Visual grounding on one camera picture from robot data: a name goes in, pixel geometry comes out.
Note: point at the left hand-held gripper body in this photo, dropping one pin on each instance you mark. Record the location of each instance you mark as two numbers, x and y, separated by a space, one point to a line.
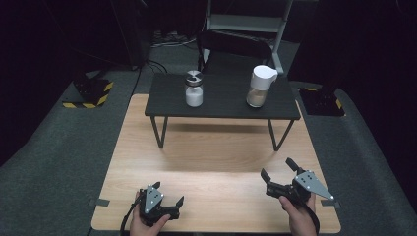
152 200

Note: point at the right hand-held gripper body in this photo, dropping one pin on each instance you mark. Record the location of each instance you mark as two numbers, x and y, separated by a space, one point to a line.
306 185

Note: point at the glass jar with white lid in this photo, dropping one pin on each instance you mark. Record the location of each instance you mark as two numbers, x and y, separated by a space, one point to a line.
259 88

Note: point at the black shelf with metal legs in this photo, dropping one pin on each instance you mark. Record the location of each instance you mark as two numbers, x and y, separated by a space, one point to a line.
223 105

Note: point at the glass shaker with silver lid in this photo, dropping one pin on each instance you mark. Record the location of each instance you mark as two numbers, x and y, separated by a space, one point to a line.
194 91

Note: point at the person's left hand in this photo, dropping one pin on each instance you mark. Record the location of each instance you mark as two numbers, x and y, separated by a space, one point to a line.
142 227

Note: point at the person's right hand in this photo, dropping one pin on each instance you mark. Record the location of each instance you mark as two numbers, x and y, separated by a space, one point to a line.
300 221

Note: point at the grey tape piece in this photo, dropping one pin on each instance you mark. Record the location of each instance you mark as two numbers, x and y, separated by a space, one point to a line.
99 202
332 204

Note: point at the black base with yellow stripes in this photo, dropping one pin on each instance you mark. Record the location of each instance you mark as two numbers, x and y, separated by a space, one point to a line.
93 91
323 102

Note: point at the black chair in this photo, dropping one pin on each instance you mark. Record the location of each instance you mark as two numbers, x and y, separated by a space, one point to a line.
234 49

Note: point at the white metal stand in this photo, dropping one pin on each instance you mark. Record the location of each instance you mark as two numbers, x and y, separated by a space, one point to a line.
246 23

